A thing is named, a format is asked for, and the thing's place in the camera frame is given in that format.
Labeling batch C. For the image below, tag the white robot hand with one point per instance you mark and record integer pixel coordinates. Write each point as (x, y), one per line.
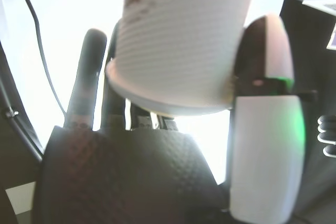
(131, 176)

